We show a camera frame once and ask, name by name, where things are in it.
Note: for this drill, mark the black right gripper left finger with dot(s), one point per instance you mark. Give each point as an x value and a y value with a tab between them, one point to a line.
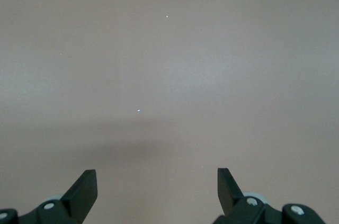
79	197

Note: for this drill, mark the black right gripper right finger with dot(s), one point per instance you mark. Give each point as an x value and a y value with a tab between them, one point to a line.
230	197

